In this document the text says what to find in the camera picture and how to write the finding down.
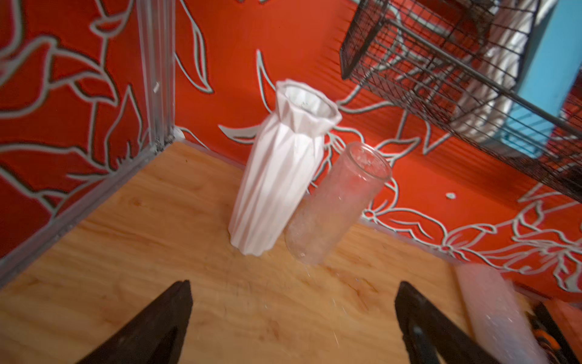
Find light blue box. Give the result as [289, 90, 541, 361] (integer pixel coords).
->
[497, 0, 581, 158]

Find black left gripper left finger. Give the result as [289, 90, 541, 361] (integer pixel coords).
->
[80, 280, 193, 363]

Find aluminium frame post left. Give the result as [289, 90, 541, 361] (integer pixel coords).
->
[136, 1, 176, 153]

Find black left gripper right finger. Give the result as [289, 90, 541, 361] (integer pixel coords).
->
[395, 281, 498, 363]

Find orange handled pliers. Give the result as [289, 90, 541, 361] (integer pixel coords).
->
[527, 302, 569, 363]

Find black wire basket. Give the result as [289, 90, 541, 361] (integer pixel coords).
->
[340, 1, 581, 200]

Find clear glass vase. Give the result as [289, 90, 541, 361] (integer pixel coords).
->
[285, 142, 392, 265]

